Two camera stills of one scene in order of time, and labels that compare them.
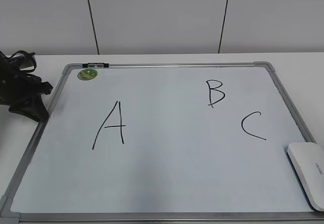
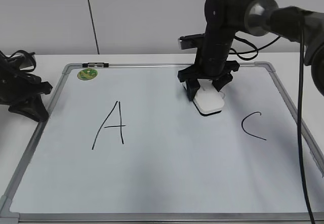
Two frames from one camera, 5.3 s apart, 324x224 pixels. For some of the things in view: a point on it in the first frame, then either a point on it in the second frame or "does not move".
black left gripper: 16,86 does not move
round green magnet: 87,74 does not move
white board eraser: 307,161 -> 208,100
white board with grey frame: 163,143 does not move
